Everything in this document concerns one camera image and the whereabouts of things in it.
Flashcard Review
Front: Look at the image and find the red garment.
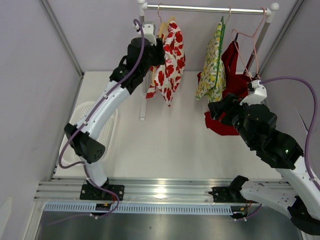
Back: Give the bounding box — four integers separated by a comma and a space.
204, 41, 251, 136

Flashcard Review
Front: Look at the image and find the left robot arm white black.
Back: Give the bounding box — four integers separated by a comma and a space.
64, 37, 165, 200

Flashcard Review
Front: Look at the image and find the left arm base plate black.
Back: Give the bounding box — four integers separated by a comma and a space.
79, 184, 125, 201

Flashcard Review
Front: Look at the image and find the white slotted cable duct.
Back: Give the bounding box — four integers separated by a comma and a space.
44, 202, 233, 216

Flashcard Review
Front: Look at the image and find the yellow plastic hanger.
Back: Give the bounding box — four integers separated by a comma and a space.
150, 17, 177, 88

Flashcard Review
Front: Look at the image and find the aluminium frame post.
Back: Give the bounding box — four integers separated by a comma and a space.
259, 0, 306, 75
38, 0, 84, 78

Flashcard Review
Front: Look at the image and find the clothes rack metal white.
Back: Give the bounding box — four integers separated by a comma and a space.
137, 0, 280, 121

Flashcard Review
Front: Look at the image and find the left aluminium frame post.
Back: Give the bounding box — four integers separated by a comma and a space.
38, 0, 84, 78

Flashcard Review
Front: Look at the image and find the green plastic hanger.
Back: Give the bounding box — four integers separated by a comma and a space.
212, 16, 229, 91

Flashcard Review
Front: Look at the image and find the lemon print skirt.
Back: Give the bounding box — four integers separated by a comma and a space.
195, 32, 227, 103

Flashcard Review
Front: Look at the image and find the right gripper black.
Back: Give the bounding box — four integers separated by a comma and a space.
208, 93, 257, 148

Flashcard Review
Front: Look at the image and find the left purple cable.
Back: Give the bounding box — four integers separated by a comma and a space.
58, 18, 146, 221

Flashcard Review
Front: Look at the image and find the right aluminium frame post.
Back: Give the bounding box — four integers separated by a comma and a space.
259, 0, 306, 75

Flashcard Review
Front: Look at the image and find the white plastic basket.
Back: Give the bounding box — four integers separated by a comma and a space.
61, 101, 118, 166

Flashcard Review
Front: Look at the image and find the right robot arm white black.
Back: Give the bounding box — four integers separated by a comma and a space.
208, 94, 320, 236

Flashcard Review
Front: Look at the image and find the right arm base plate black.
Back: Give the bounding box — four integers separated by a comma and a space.
208, 186, 256, 204

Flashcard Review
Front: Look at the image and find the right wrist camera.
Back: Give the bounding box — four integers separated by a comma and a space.
240, 79, 267, 106

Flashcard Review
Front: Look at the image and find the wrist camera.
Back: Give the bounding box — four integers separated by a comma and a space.
134, 22, 157, 46
240, 79, 267, 106

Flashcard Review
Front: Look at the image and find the aluminium rail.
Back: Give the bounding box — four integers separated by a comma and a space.
33, 177, 232, 205

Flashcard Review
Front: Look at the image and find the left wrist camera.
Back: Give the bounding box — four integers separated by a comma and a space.
134, 22, 157, 46

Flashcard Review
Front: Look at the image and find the red flower print cloth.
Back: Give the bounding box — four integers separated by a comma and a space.
145, 17, 186, 106

